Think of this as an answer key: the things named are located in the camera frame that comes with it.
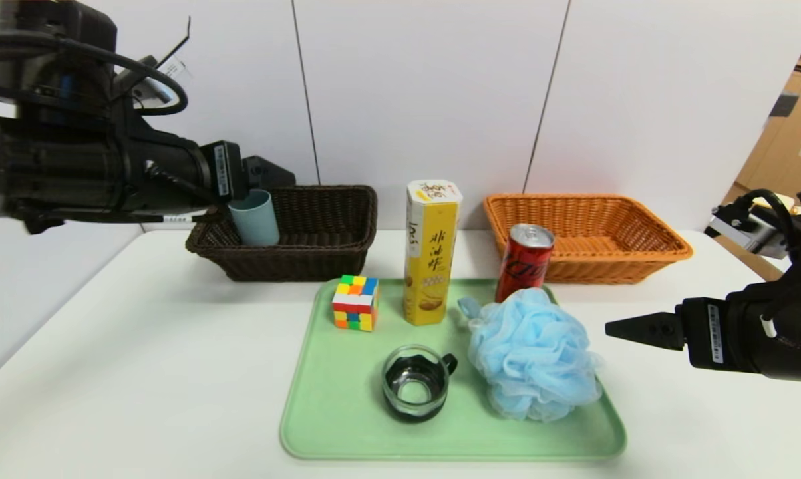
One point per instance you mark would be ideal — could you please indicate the dark brown wicker basket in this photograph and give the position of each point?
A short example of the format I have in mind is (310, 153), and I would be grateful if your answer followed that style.
(307, 263)

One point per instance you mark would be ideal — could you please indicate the blue-grey plastic cup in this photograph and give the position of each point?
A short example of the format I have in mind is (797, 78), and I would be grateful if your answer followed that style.
(257, 223)

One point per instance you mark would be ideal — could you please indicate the wooden cabinet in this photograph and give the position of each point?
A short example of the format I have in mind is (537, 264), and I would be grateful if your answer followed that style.
(796, 126)

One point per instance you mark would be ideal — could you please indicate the light blue bath pouf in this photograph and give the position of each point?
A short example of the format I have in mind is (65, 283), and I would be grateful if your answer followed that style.
(533, 352)

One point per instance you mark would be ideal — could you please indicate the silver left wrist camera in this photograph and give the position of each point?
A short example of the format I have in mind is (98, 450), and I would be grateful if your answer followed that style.
(154, 86)

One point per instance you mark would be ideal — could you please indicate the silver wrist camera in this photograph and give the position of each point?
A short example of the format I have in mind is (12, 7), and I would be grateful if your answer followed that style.
(746, 234)
(154, 86)

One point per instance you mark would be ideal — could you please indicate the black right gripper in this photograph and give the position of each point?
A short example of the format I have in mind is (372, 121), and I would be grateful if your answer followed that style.
(710, 332)

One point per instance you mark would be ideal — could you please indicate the red cola can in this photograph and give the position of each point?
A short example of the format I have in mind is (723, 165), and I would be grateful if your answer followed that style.
(523, 263)

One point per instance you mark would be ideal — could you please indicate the orange wicker basket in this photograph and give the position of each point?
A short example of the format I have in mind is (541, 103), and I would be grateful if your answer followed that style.
(593, 269)

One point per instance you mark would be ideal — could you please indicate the multicoloured puzzle cube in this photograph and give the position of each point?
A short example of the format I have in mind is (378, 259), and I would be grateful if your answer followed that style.
(355, 303)

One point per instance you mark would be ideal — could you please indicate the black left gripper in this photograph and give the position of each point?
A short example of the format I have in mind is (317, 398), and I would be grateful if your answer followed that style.
(226, 170)

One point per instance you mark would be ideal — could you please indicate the light green plastic tray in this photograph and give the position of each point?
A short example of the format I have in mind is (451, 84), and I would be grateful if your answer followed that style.
(480, 432)

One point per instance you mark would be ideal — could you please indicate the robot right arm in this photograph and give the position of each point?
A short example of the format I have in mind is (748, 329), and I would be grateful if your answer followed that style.
(793, 332)

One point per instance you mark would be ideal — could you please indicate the tall yellow snack box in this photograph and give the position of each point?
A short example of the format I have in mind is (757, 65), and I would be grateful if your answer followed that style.
(430, 266)

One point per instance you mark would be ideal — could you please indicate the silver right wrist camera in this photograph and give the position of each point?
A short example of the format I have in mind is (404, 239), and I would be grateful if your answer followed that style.
(746, 234)

